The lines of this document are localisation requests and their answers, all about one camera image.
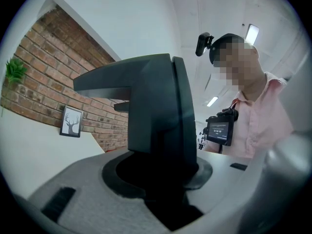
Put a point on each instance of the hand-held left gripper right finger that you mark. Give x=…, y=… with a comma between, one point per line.
x=224, y=186

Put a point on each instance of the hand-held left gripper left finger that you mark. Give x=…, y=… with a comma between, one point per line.
x=97, y=203

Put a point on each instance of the black framed deer picture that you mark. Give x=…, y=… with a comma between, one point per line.
x=71, y=122

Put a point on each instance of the rectangular ceiling light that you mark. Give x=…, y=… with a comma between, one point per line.
x=212, y=101
x=252, y=33

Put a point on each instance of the green plant sprig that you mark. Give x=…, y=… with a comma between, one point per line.
x=14, y=71

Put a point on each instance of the black chest camera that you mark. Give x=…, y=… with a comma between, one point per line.
x=219, y=130

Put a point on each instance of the black head camera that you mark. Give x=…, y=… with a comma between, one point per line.
x=203, y=44

